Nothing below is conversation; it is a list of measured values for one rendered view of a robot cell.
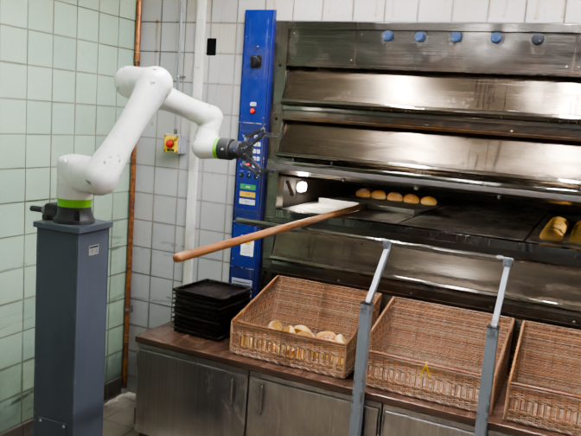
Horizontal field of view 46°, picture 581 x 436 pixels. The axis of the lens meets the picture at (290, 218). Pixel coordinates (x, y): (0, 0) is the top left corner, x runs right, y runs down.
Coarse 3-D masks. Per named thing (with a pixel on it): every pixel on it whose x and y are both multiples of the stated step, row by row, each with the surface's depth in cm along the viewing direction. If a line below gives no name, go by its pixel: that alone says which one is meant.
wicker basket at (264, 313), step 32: (288, 288) 338; (320, 288) 332; (352, 288) 326; (256, 320) 324; (288, 320) 336; (320, 320) 330; (352, 320) 323; (256, 352) 298; (320, 352) 285; (352, 352) 289
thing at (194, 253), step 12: (360, 204) 361; (312, 216) 305; (324, 216) 314; (276, 228) 269; (288, 228) 279; (228, 240) 236; (240, 240) 243; (252, 240) 253; (180, 252) 212; (192, 252) 215; (204, 252) 221
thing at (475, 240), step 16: (336, 224) 328; (352, 224) 325; (368, 224) 322; (384, 224) 318; (448, 240) 306; (464, 240) 303; (480, 240) 300; (496, 240) 297; (512, 240) 296; (560, 256) 287; (576, 256) 284
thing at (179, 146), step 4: (164, 136) 356; (168, 136) 356; (172, 136) 354; (176, 136) 353; (180, 136) 354; (184, 136) 357; (164, 140) 357; (172, 140) 355; (176, 140) 354; (180, 140) 354; (184, 140) 358; (164, 144) 357; (176, 144) 354; (180, 144) 355; (184, 144) 358; (164, 148) 357; (168, 148) 356; (172, 148) 355; (176, 148) 354; (180, 148) 355; (184, 148) 359; (168, 152) 357; (172, 152) 356; (176, 152) 354; (180, 152) 355; (184, 152) 359
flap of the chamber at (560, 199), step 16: (320, 176) 328; (336, 176) 315; (352, 176) 307; (368, 176) 304; (384, 176) 301; (464, 192) 298; (480, 192) 288; (496, 192) 281; (512, 192) 278; (528, 192) 276; (544, 192) 274
